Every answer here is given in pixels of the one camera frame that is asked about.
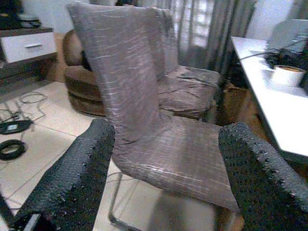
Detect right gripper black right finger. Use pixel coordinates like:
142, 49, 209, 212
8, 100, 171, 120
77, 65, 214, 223
218, 122, 308, 231

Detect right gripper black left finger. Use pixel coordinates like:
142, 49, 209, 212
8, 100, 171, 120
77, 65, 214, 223
13, 118, 116, 231

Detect black flat round device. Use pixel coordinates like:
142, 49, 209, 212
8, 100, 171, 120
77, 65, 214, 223
0, 119, 33, 135

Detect brown round pouf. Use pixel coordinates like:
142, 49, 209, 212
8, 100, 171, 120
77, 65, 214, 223
62, 30, 106, 116

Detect white tape roll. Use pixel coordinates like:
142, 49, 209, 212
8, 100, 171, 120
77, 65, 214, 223
270, 64, 306, 87

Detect grey fabric covered chair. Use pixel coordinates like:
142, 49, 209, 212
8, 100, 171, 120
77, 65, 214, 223
150, 7, 222, 121
65, 1, 241, 231

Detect brown cabinet with white drawer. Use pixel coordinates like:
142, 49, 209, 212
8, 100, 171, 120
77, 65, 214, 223
0, 26, 58, 82

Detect grey curtain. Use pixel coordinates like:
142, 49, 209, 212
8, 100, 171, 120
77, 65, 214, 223
154, 0, 256, 73

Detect black cable coil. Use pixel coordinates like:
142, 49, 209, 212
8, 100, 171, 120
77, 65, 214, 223
0, 139, 27, 161

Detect grey floor cable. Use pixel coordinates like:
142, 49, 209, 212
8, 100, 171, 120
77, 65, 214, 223
0, 91, 48, 121

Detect black cable bundle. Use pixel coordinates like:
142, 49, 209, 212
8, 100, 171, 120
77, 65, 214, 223
240, 47, 308, 71

